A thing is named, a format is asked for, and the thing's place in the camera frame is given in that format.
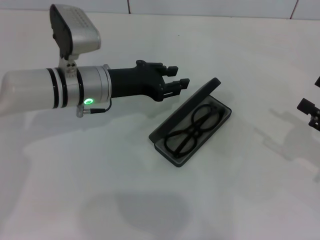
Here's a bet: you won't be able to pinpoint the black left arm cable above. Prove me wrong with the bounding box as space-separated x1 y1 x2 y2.
75 98 113 118

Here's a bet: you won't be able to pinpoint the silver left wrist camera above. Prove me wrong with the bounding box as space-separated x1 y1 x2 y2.
49 3 102 76

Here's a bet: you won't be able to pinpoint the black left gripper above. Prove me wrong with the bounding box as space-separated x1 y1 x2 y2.
108 59 191 103

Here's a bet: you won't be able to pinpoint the black glasses case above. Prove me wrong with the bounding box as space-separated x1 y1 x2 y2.
148 76 233 169

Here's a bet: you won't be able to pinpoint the black round glasses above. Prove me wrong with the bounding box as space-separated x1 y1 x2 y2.
163 103 225 158

